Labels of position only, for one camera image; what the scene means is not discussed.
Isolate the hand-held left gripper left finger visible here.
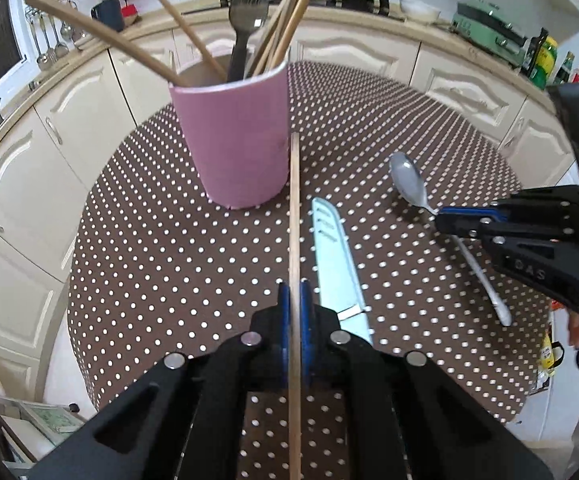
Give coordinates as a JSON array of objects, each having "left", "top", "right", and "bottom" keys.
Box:
[{"left": 29, "top": 282, "right": 293, "bottom": 480}]

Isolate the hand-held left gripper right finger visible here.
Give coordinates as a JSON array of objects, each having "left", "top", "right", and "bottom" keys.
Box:
[{"left": 299, "top": 280, "right": 555, "bottom": 480}]

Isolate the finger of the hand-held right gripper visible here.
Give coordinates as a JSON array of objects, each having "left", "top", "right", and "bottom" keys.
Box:
[
  {"left": 435, "top": 219, "right": 579, "bottom": 242},
  {"left": 443, "top": 186, "right": 579, "bottom": 224}
]

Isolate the light blue table knife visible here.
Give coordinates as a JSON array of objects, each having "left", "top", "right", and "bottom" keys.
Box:
[{"left": 311, "top": 198, "right": 374, "bottom": 347}]

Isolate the silver metal spoon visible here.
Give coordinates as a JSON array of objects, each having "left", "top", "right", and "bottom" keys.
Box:
[{"left": 388, "top": 152, "right": 513, "bottom": 327}]

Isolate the pink cup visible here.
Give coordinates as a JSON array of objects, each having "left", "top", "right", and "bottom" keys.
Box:
[{"left": 169, "top": 62, "right": 290, "bottom": 209}]

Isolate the black fork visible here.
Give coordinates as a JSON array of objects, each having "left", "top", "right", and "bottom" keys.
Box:
[{"left": 226, "top": 0, "right": 271, "bottom": 82}]

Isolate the yellow snack packet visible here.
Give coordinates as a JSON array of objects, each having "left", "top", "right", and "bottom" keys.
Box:
[{"left": 538, "top": 342, "right": 566, "bottom": 391}]

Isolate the brown polka dot tablecloth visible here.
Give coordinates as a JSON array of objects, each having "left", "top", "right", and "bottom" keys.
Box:
[{"left": 66, "top": 60, "right": 553, "bottom": 480}]

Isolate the green bottle yellow cap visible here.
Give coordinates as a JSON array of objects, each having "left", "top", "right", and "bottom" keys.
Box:
[{"left": 530, "top": 36, "right": 561, "bottom": 90}]

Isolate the dark sauce bottle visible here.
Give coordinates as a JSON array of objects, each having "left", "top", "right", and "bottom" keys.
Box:
[{"left": 554, "top": 51, "right": 573, "bottom": 86}]

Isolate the dark oil bottle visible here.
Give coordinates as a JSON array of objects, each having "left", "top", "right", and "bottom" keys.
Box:
[{"left": 522, "top": 27, "right": 549, "bottom": 75}]

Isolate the green electric cooker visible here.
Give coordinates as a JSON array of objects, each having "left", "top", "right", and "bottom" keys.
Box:
[{"left": 452, "top": 0, "right": 528, "bottom": 68}]

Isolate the white bowl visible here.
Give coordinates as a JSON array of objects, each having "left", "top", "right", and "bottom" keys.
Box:
[{"left": 400, "top": 0, "right": 443, "bottom": 22}]

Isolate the black gas hob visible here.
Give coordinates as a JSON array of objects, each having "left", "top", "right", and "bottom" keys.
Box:
[{"left": 219, "top": 0, "right": 406, "bottom": 22}]

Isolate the green printed paper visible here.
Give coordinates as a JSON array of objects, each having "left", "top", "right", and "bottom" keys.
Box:
[{"left": 19, "top": 402, "right": 84, "bottom": 433}]

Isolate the cardboard box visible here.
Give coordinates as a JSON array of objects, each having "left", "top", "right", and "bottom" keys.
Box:
[{"left": 0, "top": 390, "right": 92, "bottom": 466}]

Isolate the hanging steel kitchen utensil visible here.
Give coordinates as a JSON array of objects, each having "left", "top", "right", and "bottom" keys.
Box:
[
  {"left": 48, "top": 10, "right": 70, "bottom": 58},
  {"left": 66, "top": 2, "right": 85, "bottom": 43},
  {"left": 33, "top": 12, "right": 52, "bottom": 72}
]

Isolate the black kettle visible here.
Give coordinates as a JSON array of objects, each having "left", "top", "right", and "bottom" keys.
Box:
[{"left": 92, "top": 0, "right": 125, "bottom": 34}]

